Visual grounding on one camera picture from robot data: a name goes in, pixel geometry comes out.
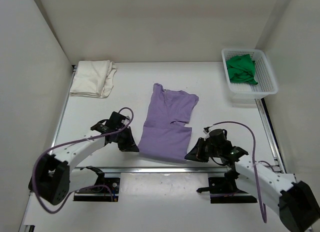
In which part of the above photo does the purple t-shirt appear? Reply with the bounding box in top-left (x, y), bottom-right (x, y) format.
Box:
top-left (138, 83), bottom-right (199, 162)

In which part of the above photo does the cream white t-shirt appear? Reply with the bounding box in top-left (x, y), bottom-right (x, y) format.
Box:
top-left (69, 60), bottom-right (117, 98)

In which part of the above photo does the green t-shirt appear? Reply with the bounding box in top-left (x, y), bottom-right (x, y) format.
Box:
top-left (226, 54), bottom-right (258, 85)

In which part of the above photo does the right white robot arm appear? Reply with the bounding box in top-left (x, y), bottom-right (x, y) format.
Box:
top-left (185, 129), bottom-right (320, 232)

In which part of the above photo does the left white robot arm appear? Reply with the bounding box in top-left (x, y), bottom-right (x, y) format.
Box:
top-left (28, 111), bottom-right (139, 206)

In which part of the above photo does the white plastic basket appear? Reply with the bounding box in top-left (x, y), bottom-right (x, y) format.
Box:
top-left (221, 48), bottom-right (279, 104)

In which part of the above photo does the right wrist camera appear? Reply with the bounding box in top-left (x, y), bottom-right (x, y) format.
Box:
top-left (203, 126), bottom-right (211, 140)

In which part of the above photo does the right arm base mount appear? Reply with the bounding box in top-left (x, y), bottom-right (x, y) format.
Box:
top-left (196, 172), bottom-right (257, 204)

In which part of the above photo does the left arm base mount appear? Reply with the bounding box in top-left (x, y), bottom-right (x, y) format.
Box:
top-left (73, 166), bottom-right (121, 203)

